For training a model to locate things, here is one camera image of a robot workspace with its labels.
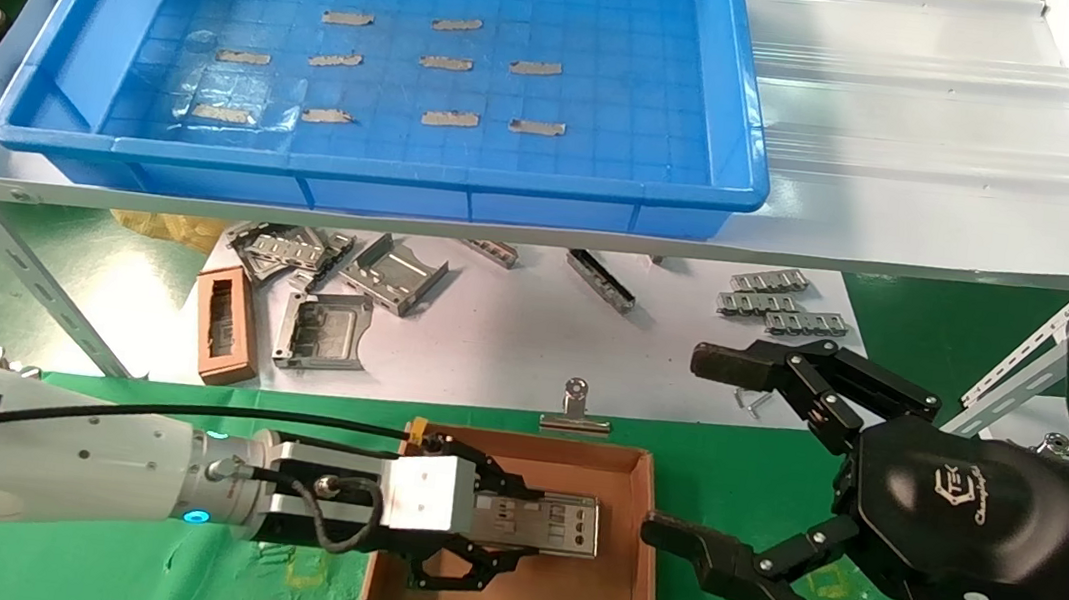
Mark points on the white paper sheet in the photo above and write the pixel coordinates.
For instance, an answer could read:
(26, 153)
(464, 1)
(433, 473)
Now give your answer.
(510, 338)

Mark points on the dark slotted metal bar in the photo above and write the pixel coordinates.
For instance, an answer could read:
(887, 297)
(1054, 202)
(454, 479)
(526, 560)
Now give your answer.
(600, 280)

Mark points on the perforated metal bracket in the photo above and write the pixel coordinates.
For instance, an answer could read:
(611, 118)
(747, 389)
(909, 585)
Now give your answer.
(334, 250)
(267, 247)

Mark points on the square stamped metal part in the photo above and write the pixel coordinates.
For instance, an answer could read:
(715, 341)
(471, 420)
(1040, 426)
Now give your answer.
(325, 331)

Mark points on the green table cloth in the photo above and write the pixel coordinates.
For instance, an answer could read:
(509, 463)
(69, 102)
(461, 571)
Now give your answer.
(777, 469)

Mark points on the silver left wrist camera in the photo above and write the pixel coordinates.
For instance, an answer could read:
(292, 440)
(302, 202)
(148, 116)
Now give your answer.
(432, 495)

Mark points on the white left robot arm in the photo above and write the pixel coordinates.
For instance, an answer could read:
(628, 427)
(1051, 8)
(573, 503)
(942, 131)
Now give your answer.
(73, 464)

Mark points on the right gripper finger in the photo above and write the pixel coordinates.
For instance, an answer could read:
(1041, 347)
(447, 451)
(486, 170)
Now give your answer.
(726, 563)
(827, 379)

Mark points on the blue plastic tray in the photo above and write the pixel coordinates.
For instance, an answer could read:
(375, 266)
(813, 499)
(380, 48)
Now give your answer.
(578, 3)

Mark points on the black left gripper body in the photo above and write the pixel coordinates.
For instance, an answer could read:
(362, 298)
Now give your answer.
(309, 516)

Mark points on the shallow cardboard box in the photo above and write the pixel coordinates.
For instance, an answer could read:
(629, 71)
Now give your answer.
(581, 597)

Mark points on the small metal clip part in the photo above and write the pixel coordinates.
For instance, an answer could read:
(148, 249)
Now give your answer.
(492, 253)

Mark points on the silver metal IO shield plate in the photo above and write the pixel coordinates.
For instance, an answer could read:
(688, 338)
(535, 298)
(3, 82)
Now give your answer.
(559, 524)

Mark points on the silver binder clip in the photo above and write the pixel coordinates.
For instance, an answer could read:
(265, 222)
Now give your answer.
(573, 423)

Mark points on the small brown box with part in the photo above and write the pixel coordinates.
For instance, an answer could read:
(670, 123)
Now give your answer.
(225, 325)

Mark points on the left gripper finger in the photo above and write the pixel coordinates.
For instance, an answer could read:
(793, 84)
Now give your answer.
(499, 477)
(474, 565)

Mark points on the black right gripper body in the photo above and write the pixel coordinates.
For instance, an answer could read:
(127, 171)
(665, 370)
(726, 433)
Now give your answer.
(971, 531)

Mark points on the bent sheet metal bracket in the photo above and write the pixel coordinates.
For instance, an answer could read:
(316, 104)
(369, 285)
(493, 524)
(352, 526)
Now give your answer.
(393, 274)

